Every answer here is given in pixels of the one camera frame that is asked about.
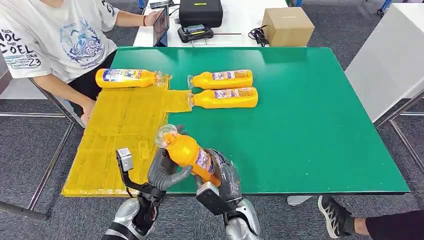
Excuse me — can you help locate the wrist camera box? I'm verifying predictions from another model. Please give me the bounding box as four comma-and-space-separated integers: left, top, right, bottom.
115, 147, 148, 194
195, 181, 233, 217

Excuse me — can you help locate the yellow plastic sheet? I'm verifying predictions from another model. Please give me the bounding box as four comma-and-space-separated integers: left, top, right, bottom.
60, 74, 193, 199

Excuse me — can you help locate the black carrying case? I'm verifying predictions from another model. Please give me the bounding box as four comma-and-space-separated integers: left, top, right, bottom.
178, 0, 224, 29

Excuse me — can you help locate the white table with metal legs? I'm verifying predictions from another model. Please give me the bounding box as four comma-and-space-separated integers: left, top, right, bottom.
344, 2, 424, 177

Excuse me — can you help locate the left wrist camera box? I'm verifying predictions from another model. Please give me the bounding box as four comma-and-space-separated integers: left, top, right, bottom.
115, 147, 148, 194

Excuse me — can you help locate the person's leg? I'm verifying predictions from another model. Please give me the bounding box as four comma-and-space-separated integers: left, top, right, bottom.
353, 209, 424, 240

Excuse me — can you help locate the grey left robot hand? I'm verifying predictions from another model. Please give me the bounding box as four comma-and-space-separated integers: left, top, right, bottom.
147, 124, 194, 193

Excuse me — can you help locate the orange drink bottle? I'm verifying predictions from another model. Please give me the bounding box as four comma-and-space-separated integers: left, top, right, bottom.
187, 69, 254, 90
95, 68, 164, 89
187, 87, 259, 110
154, 124, 222, 188

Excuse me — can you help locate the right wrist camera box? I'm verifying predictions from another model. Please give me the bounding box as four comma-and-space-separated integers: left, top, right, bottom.
195, 181, 233, 217

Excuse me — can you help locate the black smartphone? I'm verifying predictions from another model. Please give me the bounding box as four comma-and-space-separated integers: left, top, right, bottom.
149, 0, 175, 10

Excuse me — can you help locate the black and white sneaker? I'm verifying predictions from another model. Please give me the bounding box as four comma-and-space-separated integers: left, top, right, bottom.
317, 194, 357, 240

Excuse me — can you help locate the seated person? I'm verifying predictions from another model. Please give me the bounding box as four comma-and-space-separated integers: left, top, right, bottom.
0, 0, 162, 128

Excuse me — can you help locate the grey metal frame table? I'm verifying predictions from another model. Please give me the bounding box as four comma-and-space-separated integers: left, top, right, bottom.
0, 56, 86, 222

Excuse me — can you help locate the white desk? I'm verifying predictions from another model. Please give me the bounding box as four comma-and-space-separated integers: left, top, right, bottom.
133, 0, 290, 48

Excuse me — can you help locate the black cable bundle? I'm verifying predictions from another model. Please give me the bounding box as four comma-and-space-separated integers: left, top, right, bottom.
247, 24, 270, 48

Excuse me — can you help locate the black handheld controller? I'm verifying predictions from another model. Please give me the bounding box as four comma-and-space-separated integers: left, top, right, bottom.
177, 24, 215, 44

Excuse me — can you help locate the brown cardboard box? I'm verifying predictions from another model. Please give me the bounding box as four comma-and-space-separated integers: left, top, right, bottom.
261, 6, 316, 48

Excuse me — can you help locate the white table foot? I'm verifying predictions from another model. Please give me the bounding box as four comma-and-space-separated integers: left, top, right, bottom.
286, 195, 314, 207

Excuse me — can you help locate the black tablet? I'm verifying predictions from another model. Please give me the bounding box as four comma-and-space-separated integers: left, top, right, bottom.
152, 5, 171, 48

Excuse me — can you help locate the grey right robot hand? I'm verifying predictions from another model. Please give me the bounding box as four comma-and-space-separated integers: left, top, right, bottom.
194, 149, 244, 203

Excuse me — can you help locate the green table mat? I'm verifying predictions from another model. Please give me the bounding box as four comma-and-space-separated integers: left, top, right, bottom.
110, 46, 411, 196

